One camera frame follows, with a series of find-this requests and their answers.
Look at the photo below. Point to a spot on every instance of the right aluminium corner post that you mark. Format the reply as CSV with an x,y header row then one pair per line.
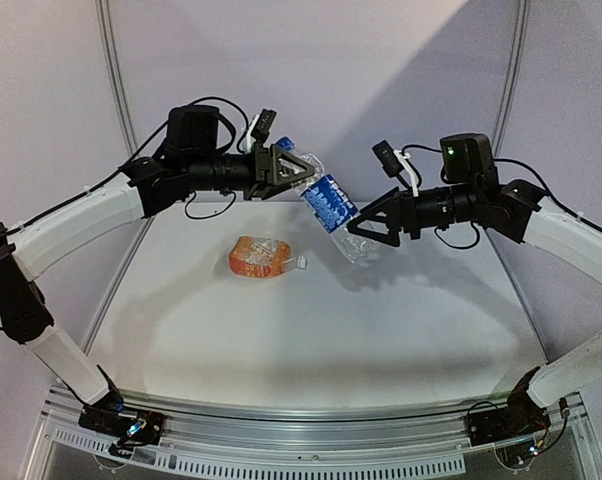
x,y
513,68

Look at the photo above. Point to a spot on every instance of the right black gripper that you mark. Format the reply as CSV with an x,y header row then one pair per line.
x,y
397,206

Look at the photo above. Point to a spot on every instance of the blue bottle cap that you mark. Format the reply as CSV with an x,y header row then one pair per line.
x,y
285,143

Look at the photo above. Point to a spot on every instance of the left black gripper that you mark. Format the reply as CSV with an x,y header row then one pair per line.
x,y
266,170

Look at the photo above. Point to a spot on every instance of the aluminium front rail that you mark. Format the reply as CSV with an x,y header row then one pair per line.
x,y
208,441

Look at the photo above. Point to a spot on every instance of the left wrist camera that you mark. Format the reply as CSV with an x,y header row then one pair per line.
x,y
257,131

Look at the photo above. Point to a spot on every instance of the crushed orange label bottle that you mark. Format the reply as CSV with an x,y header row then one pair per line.
x,y
261,258

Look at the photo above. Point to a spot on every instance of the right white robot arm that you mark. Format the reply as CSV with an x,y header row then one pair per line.
x,y
525,213

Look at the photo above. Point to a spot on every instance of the aluminium corner post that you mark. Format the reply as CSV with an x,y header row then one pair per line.
x,y
115,74
513,68

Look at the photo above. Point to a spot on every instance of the white bottle cap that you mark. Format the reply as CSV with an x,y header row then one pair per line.
x,y
302,262

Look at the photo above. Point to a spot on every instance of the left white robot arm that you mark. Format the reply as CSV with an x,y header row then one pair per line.
x,y
201,151

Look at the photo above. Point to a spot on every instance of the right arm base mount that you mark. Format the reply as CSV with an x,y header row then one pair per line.
x,y
506,425

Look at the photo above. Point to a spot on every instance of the left aluminium corner post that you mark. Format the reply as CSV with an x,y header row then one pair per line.
x,y
115,74

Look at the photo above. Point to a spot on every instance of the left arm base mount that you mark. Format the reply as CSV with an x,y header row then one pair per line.
x,y
131,428

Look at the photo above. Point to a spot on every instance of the clear bottle blue label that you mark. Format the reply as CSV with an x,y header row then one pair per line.
x,y
333,209

